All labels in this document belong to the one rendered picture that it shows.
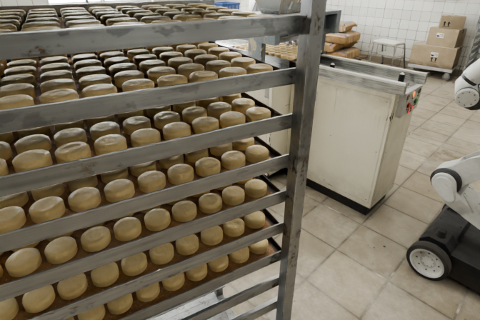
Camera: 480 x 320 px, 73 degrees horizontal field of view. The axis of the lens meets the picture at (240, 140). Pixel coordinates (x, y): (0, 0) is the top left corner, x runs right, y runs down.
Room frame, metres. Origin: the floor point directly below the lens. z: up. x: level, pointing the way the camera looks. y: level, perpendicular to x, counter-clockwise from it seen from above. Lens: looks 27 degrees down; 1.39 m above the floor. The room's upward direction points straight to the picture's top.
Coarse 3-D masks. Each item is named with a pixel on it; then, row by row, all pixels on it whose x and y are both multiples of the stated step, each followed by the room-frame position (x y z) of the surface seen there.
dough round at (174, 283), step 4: (172, 276) 0.51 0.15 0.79; (176, 276) 0.51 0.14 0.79; (180, 276) 0.51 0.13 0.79; (164, 280) 0.50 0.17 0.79; (168, 280) 0.50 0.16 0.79; (172, 280) 0.50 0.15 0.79; (176, 280) 0.50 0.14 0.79; (180, 280) 0.50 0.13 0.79; (164, 284) 0.49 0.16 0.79; (168, 284) 0.49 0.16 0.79; (172, 284) 0.49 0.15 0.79; (176, 284) 0.49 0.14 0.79; (180, 284) 0.50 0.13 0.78; (164, 288) 0.50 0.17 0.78; (168, 288) 0.49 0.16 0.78; (172, 288) 0.49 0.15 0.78; (176, 288) 0.49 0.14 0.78
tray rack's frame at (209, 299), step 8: (208, 296) 0.96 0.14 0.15; (192, 304) 0.92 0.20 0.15; (200, 304) 0.92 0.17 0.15; (208, 304) 0.92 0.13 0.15; (168, 312) 0.88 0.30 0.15; (176, 312) 0.88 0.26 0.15; (184, 312) 0.88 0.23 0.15; (192, 312) 0.88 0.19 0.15; (224, 312) 0.88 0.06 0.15; (232, 312) 0.88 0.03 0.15
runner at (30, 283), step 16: (240, 208) 0.53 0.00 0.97; (256, 208) 0.55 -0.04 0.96; (192, 224) 0.48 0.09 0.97; (208, 224) 0.50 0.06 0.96; (144, 240) 0.44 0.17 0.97; (160, 240) 0.45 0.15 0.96; (96, 256) 0.40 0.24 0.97; (112, 256) 0.41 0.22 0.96; (128, 256) 0.42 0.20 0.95; (48, 272) 0.37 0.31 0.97; (64, 272) 0.38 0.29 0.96; (80, 272) 0.39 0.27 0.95; (0, 288) 0.34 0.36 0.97; (16, 288) 0.35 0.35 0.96; (32, 288) 0.35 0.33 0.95
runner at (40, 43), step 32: (0, 32) 0.39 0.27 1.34; (32, 32) 0.40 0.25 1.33; (64, 32) 0.42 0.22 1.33; (96, 32) 0.43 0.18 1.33; (128, 32) 0.45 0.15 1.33; (160, 32) 0.47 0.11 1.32; (192, 32) 0.49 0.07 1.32; (224, 32) 0.52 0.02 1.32; (256, 32) 0.55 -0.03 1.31; (288, 32) 0.58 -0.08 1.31
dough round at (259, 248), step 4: (264, 240) 0.63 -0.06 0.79; (252, 244) 0.61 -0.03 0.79; (256, 244) 0.61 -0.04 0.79; (260, 244) 0.61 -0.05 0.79; (264, 244) 0.61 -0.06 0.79; (252, 248) 0.60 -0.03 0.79; (256, 248) 0.60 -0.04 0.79; (260, 248) 0.60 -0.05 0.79; (264, 248) 0.60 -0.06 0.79; (252, 252) 0.60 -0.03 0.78; (256, 252) 0.60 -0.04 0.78; (260, 252) 0.60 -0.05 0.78; (264, 252) 0.60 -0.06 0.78
